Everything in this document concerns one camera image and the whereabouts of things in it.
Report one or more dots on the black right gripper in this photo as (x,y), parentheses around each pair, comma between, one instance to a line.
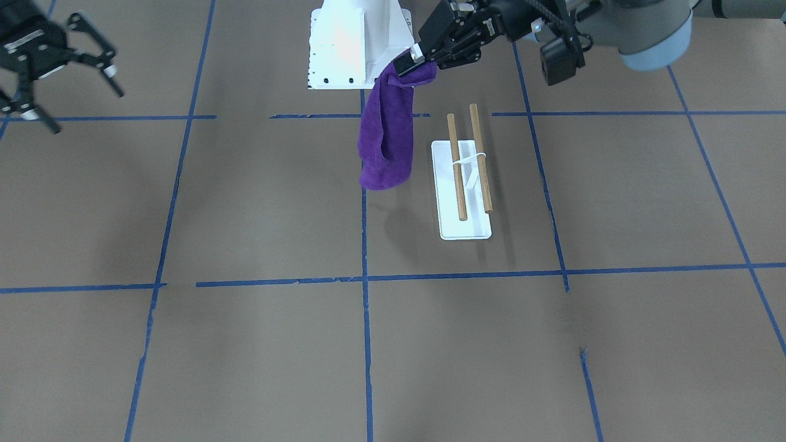
(34,46)

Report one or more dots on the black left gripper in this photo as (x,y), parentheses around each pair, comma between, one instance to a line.
(514,21)

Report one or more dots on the purple microfiber towel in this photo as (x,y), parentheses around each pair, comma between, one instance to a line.
(386,137)

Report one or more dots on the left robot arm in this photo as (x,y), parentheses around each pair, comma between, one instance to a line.
(647,34)

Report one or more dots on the white towel rack base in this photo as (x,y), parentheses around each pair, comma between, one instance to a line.
(477,224)

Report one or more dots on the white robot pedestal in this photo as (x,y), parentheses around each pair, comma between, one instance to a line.
(351,42)

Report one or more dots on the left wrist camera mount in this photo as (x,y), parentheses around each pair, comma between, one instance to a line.
(564,54)

